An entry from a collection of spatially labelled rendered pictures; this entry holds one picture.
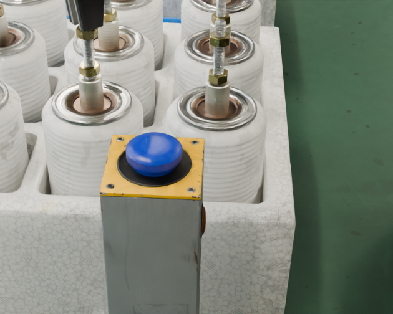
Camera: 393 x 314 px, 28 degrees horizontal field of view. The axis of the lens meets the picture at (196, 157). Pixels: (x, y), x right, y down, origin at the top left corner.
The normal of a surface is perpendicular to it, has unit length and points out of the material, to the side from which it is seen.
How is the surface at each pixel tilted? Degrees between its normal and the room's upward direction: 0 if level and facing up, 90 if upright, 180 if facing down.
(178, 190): 0
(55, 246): 90
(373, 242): 0
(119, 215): 90
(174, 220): 90
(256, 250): 90
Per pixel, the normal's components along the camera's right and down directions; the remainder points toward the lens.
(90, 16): 0.62, 0.48
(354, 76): 0.02, -0.80
